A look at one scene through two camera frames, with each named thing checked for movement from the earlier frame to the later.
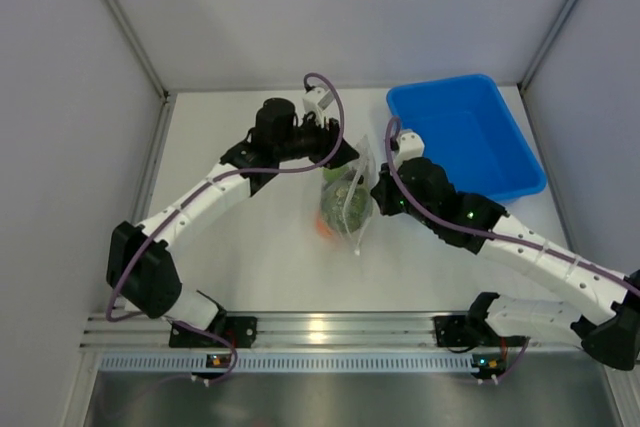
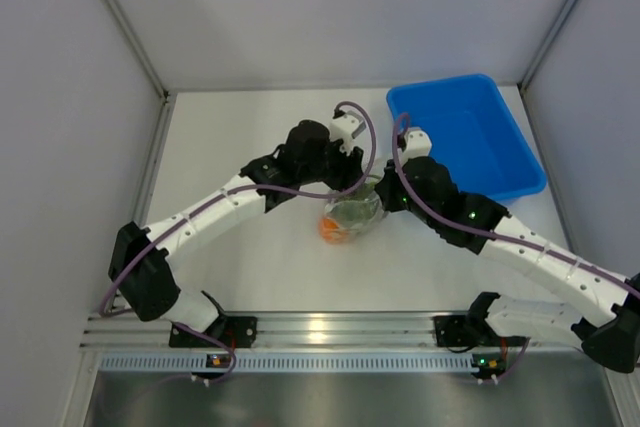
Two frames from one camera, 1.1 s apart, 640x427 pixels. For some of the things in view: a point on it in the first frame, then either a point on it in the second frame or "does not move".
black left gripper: [327, 138] -> [350, 171]
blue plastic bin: [472, 133] does not move
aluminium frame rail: [303, 331] does not move
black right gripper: [383, 191] does not move
